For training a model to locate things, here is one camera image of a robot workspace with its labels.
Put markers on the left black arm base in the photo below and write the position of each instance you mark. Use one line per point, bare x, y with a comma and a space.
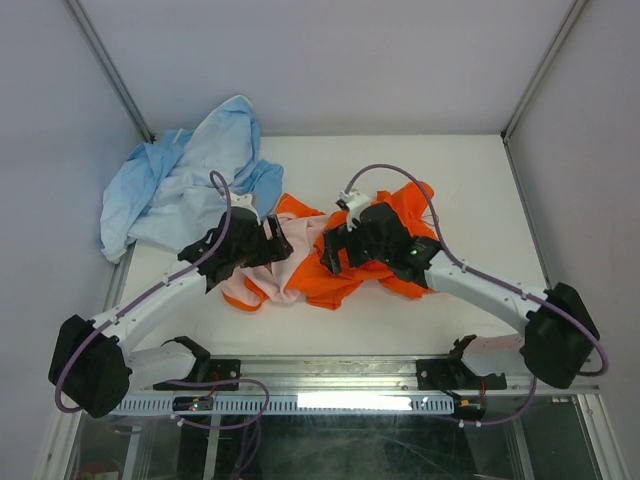
206, 367

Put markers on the white slotted cable duct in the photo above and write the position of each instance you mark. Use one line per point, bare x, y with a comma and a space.
310, 403

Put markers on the aluminium front rail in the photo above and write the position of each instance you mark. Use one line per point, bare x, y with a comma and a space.
320, 372

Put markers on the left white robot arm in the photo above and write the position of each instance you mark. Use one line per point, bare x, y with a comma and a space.
123, 327

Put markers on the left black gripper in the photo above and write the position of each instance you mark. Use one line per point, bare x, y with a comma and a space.
273, 249

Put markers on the corner aluminium post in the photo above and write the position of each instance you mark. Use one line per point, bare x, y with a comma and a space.
556, 45
91, 36

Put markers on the light blue garment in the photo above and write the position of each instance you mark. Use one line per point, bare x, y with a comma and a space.
170, 193

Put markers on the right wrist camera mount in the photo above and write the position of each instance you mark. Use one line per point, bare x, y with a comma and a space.
353, 202

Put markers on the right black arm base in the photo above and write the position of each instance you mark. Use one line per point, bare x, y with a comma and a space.
449, 374

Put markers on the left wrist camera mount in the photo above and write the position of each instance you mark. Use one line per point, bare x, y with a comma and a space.
245, 202

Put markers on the right corner aluminium post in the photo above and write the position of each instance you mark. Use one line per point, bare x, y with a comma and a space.
556, 45

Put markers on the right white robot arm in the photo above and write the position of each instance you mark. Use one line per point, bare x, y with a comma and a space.
553, 332

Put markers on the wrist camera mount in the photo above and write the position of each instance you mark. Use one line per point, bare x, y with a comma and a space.
353, 202
245, 202

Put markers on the left corner aluminium post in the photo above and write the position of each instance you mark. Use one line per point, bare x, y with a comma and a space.
91, 36

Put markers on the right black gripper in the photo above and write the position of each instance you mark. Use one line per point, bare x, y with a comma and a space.
340, 238

